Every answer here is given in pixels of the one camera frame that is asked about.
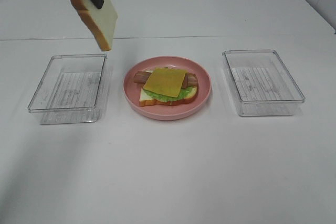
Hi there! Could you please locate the left clear plastic tray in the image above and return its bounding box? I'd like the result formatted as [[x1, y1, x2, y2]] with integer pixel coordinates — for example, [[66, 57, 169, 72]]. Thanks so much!
[[27, 54, 111, 125]]

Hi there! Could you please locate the brown bacon strip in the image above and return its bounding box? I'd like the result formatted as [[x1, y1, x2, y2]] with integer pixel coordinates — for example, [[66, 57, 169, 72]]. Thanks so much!
[[133, 71, 189, 89]]

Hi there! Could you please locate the red bacon strip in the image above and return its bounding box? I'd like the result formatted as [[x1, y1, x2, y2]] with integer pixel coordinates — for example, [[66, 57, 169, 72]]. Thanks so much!
[[186, 73, 198, 87]]

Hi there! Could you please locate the green lettuce leaf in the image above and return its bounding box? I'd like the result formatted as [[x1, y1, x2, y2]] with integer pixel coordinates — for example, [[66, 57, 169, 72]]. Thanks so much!
[[140, 86, 198, 103]]

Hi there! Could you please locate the white bread slice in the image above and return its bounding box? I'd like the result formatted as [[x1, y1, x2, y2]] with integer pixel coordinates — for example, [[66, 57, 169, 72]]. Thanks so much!
[[139, 72, 198, 107]]

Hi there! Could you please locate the right clear plastic tray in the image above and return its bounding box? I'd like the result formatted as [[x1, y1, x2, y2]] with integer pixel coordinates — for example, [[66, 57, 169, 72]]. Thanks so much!
[[223, 49, 305, 116]]

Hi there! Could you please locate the clear plastic tray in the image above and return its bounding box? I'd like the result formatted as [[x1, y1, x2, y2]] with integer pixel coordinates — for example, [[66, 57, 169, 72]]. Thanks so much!
[[223, 49, 305, 116], [27, 54, 111, 125]]

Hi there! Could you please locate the pink round plate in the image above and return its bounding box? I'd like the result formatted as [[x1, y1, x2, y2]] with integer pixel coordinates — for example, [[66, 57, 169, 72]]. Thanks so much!
[[123, 56, 212, 121]]

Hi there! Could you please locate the yellow cheese slice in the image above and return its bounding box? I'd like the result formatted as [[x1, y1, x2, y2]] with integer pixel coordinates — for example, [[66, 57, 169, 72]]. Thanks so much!
[[143, 68, 187, 98]]

